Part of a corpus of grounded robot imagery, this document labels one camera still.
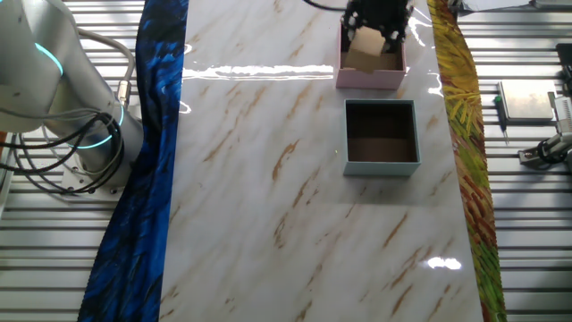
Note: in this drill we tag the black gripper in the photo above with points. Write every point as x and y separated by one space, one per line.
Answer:
380 11

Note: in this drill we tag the large wooden cube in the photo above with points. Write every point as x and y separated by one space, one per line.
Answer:
366 44

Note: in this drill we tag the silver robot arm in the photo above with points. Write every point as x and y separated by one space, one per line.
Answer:
40 67

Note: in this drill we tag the pink cardboard box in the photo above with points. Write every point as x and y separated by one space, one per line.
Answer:
371 79

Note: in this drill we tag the light blue cardboard box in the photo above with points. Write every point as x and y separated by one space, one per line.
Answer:
380 169

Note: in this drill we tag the grey flat object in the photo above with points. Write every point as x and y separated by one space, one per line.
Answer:
552 3

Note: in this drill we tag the square silver metal plate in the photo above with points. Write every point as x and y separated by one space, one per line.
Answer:
527 99

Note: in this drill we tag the yellow green painted cloth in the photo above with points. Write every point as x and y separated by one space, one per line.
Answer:
473 179

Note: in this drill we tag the black device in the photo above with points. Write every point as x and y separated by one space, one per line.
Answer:
566 58

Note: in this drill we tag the white vented device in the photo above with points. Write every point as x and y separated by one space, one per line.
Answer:
564 112

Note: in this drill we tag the white marble pattern sheet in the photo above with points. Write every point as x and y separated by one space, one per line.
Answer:
268 223

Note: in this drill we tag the blue painted cloth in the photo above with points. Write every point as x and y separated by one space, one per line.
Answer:
134 179

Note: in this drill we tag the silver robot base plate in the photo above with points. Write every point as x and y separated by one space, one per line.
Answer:
76 179

